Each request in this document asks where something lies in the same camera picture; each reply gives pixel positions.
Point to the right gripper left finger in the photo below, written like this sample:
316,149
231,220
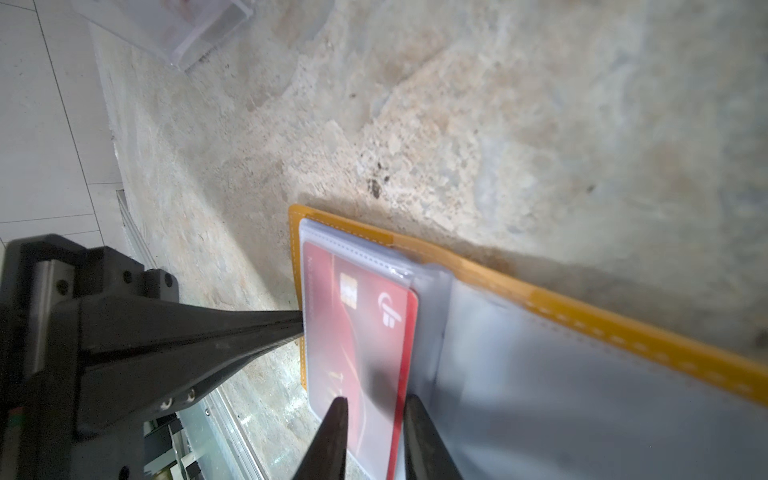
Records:
326,456

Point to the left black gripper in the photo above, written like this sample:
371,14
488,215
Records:
94,346

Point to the red VIP card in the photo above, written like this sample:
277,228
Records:
359,329

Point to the clear acrylic card box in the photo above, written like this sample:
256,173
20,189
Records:
180,32

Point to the yellow leather card holder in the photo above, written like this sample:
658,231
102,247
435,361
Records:
523,383

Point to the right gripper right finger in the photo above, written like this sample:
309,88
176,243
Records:
426,455

